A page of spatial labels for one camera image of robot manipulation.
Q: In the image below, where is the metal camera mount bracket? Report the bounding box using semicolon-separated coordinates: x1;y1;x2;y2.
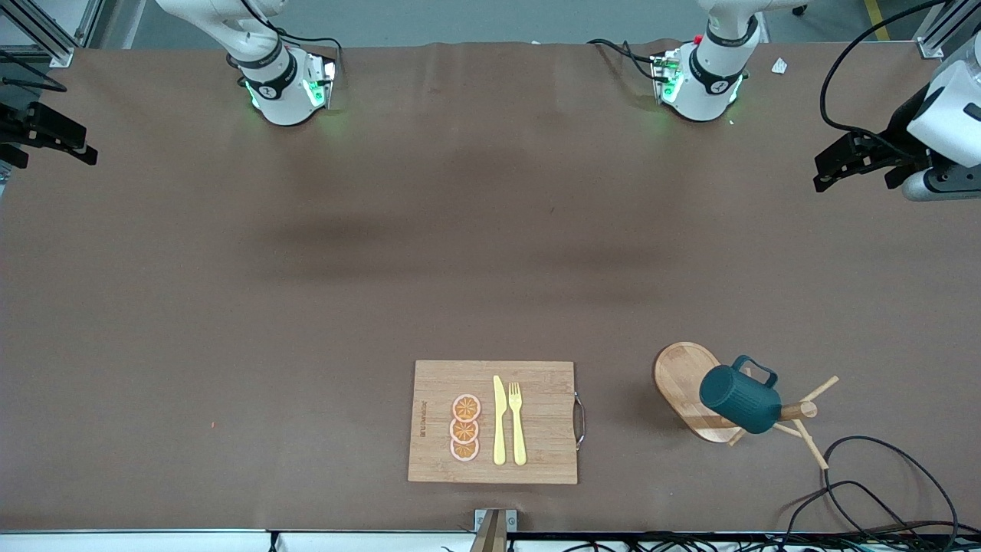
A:
474;508;518;552

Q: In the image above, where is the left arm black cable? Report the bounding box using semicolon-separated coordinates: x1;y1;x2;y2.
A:
819;0;955;154

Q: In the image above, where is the brown table cover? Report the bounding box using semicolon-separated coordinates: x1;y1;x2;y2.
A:
0;40;981;534

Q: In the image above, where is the black looped floor cable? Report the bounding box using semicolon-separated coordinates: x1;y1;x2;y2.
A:
780;480;920;547
824;435;960;537

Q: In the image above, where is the black cable bundle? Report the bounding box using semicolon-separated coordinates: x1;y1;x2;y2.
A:
529;531;981;552

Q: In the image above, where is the black base cable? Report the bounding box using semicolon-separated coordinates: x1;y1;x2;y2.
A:
587;37;661;84
272;28;344;76

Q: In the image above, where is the wooden mug tree stand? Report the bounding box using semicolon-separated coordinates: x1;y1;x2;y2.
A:
654;341;840;471

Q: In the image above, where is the aluminium frame post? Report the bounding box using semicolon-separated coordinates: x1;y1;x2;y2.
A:
915;0;981;59
0;0;105;69

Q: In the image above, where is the yellow plastic fork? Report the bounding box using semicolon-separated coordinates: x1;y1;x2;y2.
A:
509;382;528;467

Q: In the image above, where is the yellow plastic knife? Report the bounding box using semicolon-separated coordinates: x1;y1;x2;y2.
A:
493;375;507;466

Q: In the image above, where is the bamboo cutting board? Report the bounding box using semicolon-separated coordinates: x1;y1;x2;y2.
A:
407;360;587;485

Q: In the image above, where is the dark teal ribbed cup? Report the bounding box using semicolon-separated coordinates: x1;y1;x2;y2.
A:
699;354;783;435

